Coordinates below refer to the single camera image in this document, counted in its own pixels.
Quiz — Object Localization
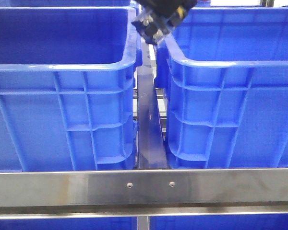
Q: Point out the large blue crate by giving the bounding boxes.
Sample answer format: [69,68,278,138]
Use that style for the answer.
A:
[0,7,141,173]
[156,7,288,169]

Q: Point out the steel vertical post lower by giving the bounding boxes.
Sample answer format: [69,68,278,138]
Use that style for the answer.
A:
[137,216,150,230]

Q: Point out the large blue crate right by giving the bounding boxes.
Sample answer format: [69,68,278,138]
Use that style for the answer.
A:
[156,7,288,169]

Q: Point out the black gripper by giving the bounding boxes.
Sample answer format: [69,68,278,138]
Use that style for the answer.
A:
[132,0,197,46]

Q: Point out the blue crate back left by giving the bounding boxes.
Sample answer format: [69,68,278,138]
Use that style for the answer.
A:
[0,0,138,7]

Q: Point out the large blue crate left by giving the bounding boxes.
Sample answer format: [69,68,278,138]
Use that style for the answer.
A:
[0,7,141,173]

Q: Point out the stainless steel front rail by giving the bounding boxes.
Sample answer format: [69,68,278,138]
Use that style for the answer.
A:
[0,168,288,219]

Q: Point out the rail screw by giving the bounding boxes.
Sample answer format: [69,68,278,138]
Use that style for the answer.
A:
[169,182,176,187]
[126,183,133,188]

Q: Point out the left rail screw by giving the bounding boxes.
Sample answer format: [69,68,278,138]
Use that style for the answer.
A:
[126,183,133,188]

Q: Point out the right rail screw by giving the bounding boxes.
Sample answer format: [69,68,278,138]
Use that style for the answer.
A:
[169,182,176,187]

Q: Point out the blue crate lower left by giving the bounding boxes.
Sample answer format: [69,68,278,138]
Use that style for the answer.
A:
[0,217,137,230]

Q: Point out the blue crate lower right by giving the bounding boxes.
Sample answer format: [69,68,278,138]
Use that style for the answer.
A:
[150,214,288,230]

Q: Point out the steel divider bar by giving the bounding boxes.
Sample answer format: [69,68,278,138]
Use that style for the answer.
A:
[137,42,168,170]

